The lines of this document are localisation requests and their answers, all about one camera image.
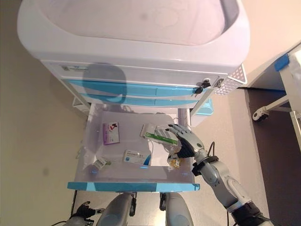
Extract pink white medicine box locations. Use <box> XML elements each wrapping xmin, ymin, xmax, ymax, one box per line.
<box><xmin>102</xmin><ymin>121</ymin><xmax>120</xmax><ymax>145</ymax></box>

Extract small white barcode box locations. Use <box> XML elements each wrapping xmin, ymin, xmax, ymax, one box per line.
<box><xmin>93</xmin><ymin>157</ymin><xmax>112</xmax><ymax>169</ymax></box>

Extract silver right robot leg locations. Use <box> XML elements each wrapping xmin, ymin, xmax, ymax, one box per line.
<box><xmin>159</xmin><ymin>192</ymin><xmax>193</xmax><ymax>226</ymax></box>

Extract crumpled clear plastic wrap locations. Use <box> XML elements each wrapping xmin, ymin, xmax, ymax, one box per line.
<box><xmin>79</xmin><ymin>141</ymin><xmax>102</xmax><ymax>165</ymax></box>

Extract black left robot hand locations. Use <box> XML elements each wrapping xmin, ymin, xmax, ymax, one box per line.
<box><xmin>71</xmin><ymin>201</ymin><xmax>105</xmax><ymax>218</ymax></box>

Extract black cart keys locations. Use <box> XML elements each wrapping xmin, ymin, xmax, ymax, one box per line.
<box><xmin>194</xmin><ymin>79</ymin><xmax>212</xmax><ymax>95</ymax></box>

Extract white medical cart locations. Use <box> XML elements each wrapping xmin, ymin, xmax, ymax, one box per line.
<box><xmin>16</xmin><ymin>0</ymin><xmax>251</xmax><ymax>118</ymax></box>

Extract silver robot leg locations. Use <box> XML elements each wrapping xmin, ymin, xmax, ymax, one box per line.
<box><xmin>97</xmin><ymin>192</ymin><xmax>137</xmax><ymax>226</ymax></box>
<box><xmin>159</xmin><ymin>192</ymin><xmax>193</xmax><ymax>226</ymax></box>

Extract blue corner bumper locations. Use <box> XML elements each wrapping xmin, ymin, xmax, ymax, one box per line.
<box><xmin>274</xmin><ymin>53</ymin><xmax>290</xmax><ymax>71</ymax></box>

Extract tall blue white cart drawer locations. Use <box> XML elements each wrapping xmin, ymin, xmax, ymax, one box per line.
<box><xmin>60</xmin><ymin>79</ymin><xmax>214</xmax><ymax>98</ymax></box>

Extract cart label sticker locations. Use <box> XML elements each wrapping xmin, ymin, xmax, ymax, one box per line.
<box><xmin>61</xmin><ymin>65</ymin><xmax>87</xmax><ymax>71</ymax></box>

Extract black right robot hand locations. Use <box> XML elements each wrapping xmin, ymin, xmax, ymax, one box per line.
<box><xmin>164</xmin><ymin>123</ymin><xmax>205</xmax><ymax>160</ymax></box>

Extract white bin with blue lid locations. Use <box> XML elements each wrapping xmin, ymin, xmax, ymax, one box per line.
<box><xmin>191</xmin><ymin>97</ymin><xmax>214</xmax><ymax>127</ymax></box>

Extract white perforated side basket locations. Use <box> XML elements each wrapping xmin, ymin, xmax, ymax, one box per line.
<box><xmin>213</xmin><ymin>62</ymin><xmax>248</xmax><ymax>96</ymax></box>

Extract clear packet with green strip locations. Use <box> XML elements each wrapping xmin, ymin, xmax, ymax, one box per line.
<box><xmin>140</xmin><ymin>123</ymin><xmax>179</xmax><ymax>146</ymax></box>

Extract white hospital bed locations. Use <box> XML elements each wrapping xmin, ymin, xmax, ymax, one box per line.
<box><xmin>237</xmin><ymin>42</ymin><xmax>301</xmax><ymax>149</ymax></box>

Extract blue white medicine box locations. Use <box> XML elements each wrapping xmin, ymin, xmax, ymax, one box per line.
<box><xmin>122</xmin><ymin>148</ymin><xmax>151</xmax><ymax>166</ymax></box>

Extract silver left robot leg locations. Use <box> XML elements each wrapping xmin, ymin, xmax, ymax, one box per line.
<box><xmin>97</xmin><ymin>192</ymin><xmax>137</xmax><ymax>226</ymax></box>

